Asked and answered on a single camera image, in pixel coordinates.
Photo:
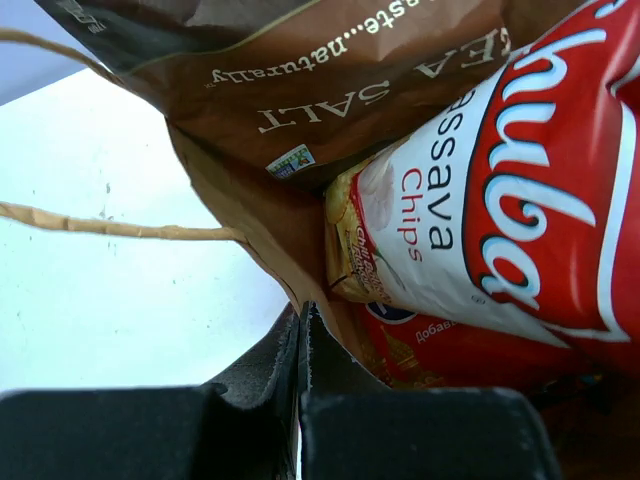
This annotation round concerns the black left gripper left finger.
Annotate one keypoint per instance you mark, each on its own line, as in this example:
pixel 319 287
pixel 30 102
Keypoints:
pixel 240 424

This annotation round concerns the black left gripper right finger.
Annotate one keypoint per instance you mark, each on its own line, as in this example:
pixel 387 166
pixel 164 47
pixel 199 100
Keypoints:
pixel 354 427

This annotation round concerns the red candy bag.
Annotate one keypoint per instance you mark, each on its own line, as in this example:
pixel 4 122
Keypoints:
pixel 412 351

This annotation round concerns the red brown paper bag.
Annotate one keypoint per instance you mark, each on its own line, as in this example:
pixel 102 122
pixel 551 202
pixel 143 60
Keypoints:
pixel 283 228

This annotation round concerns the red white cassava chip bag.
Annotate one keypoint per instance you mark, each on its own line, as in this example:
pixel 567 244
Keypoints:
pixel 516 209

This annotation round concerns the brown sea salt chip bag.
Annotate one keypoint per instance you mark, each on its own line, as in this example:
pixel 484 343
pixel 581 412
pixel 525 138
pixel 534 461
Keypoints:
pixel 302 90

